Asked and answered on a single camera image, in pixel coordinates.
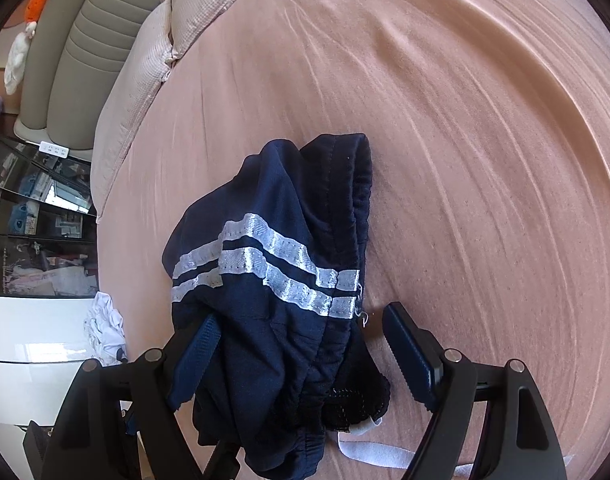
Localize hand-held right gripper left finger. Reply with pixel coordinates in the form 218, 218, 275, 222
45, 312, 236, 480

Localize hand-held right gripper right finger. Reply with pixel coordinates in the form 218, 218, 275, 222
382, 301, 570, 480

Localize navy shorts with white stripes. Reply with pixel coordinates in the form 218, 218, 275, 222
161, 132, 416, 480

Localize white garment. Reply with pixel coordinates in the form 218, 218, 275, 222
83, 291, 128, 363

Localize white cabinet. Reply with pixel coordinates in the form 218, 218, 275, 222
0, 294, 130, 443

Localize pink bed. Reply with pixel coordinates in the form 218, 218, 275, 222
96, 0, 610, 480

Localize glass display cabinet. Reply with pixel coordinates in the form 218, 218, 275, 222
0, 127, 98, 296

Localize pale pink checked pillow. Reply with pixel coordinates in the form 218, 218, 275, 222
170, 0, 280, 61
91, 0, 178, 223

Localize grey padded headboard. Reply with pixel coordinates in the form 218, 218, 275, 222
14, 0, 186, 153

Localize large white plush toy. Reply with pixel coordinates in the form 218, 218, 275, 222
4, 20, 38, 96

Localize orange plush toy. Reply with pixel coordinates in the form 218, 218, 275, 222
25, 0, 53, 23

